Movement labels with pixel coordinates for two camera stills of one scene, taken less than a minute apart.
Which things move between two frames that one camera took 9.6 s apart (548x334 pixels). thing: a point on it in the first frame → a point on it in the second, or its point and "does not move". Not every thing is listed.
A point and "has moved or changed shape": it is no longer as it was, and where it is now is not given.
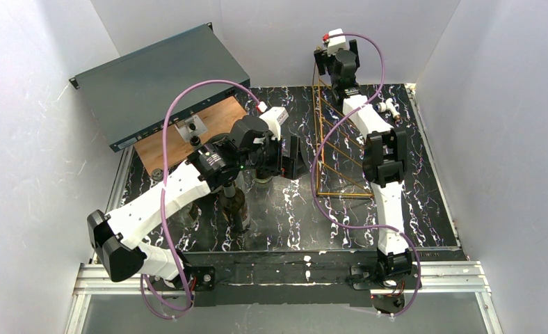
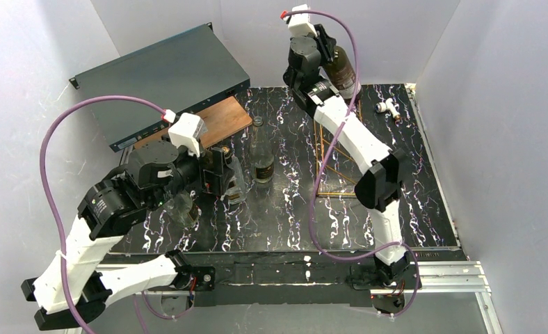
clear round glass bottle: [188, 216] does not move
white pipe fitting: [387, 106] does not move
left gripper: [281, 155] → [216, 170]
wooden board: [217, 121] does not move
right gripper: [323, 60] → [326, 44]
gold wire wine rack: [339, 149] does not move
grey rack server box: [129, 96] does not move
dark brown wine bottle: [234, 207] has moved or changed shape
